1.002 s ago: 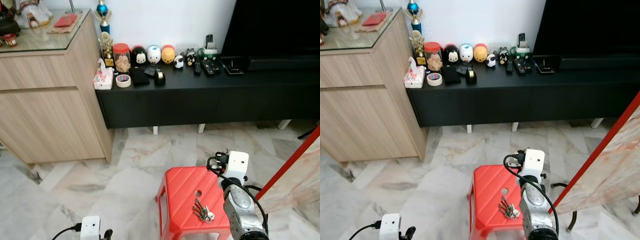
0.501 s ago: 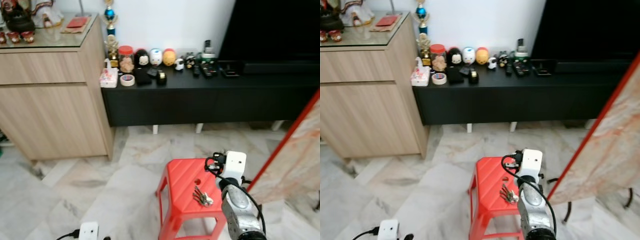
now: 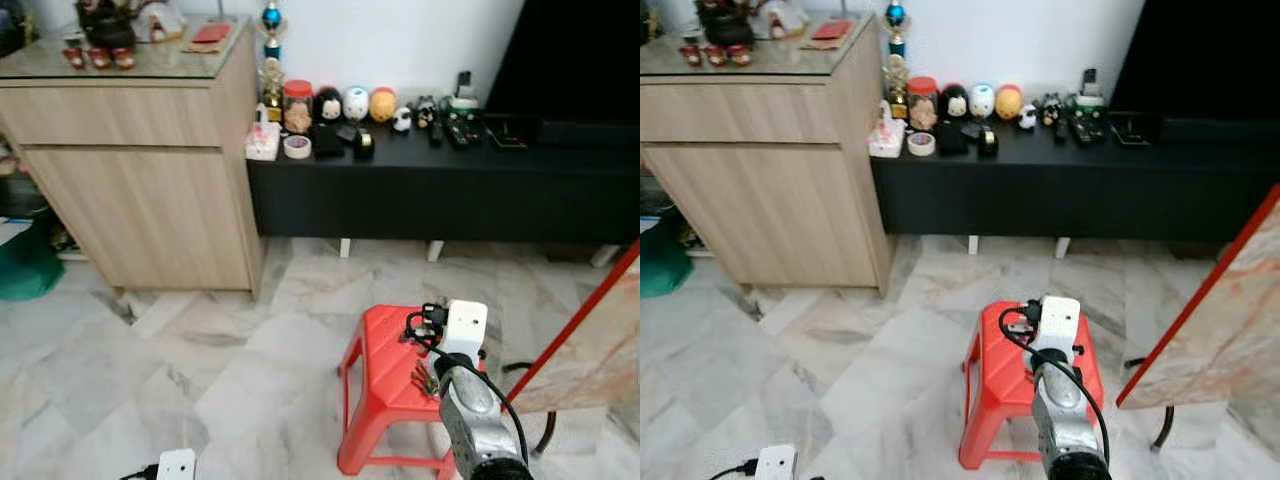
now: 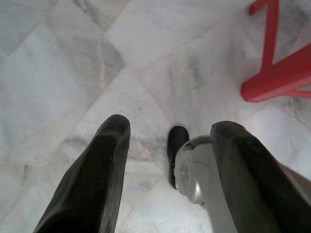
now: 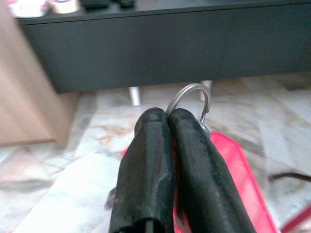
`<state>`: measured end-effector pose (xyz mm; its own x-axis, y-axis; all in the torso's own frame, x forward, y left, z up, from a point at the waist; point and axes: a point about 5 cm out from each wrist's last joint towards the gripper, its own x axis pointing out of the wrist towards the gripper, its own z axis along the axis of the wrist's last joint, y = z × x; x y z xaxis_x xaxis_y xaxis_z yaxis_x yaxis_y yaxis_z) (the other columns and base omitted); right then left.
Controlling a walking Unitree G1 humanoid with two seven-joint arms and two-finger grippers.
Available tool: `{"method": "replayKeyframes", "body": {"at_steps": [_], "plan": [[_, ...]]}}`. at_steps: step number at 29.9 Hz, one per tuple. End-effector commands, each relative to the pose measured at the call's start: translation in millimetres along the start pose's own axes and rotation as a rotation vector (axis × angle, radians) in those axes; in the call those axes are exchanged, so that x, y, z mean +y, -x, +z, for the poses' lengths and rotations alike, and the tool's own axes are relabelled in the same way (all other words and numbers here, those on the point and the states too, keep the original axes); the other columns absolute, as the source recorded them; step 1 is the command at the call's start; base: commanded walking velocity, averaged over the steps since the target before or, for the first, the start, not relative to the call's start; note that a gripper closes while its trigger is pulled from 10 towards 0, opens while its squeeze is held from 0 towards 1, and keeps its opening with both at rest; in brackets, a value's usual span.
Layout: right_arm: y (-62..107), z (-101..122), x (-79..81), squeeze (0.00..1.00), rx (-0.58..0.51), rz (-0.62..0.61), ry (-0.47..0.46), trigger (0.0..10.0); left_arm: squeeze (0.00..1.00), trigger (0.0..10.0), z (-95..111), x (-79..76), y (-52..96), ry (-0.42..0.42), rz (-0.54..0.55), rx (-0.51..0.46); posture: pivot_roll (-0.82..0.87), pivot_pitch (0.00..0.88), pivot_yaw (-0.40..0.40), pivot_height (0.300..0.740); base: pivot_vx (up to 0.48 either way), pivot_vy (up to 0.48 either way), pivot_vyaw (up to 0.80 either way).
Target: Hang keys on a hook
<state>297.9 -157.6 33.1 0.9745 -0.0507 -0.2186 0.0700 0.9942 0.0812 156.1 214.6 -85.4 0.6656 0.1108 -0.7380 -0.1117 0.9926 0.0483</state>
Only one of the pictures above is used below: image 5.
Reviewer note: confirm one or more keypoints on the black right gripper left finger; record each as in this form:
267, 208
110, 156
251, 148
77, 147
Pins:
145, 174

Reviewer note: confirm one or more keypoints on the red mesh basket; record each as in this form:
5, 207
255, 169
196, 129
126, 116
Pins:
233, 155

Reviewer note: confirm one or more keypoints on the black low cabinet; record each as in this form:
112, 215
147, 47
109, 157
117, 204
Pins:
158, 48

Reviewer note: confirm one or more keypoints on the light wood side panel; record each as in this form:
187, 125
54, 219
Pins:
26, 85

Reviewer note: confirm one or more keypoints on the black flat device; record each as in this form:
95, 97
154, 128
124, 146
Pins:
94, 3

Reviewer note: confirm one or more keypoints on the patterned white tape roll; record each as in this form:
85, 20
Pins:
29, 7

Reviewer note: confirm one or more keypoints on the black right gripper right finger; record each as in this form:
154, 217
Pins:
204, 179

